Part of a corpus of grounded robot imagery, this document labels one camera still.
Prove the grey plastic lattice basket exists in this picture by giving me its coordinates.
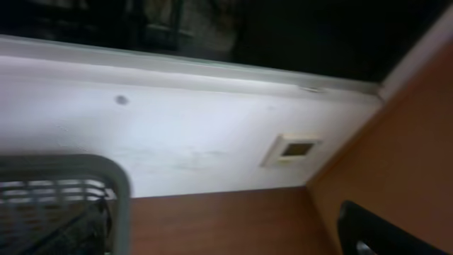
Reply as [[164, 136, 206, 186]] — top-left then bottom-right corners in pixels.
[[1, 154, 131, 254]]

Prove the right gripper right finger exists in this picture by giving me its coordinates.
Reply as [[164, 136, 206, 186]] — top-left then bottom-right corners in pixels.
[[337, 200, 447, 255]]

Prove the white wall thermostat panel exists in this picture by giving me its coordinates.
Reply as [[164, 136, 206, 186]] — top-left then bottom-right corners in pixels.
[[260, 134, 323, 167]]

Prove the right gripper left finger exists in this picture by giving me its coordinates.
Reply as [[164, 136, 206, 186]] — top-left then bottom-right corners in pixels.
[[13, 200, 113, 255]]

